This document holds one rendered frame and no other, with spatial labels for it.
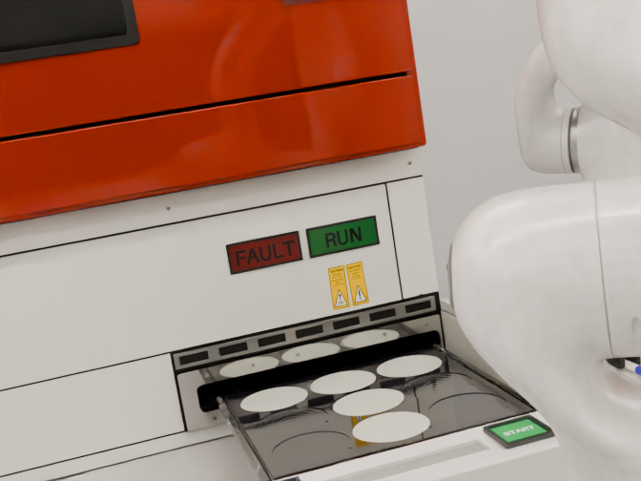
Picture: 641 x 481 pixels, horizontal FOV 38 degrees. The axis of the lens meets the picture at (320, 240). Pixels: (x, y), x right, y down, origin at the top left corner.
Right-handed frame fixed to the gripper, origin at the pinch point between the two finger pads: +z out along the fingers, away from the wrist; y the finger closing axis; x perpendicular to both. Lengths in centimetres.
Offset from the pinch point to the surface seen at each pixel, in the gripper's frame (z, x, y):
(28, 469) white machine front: 22, -49, 71
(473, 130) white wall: -19, -197, -72
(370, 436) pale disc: 11.8, -14.7, 26.9
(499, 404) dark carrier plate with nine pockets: 10.0, -14.5, 9.0
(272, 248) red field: -8, -48, 31
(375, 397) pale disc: 11.2, -27.7, 21.8
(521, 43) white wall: -47, -197, -91
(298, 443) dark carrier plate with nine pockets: 12.8, -18.7, 35.4
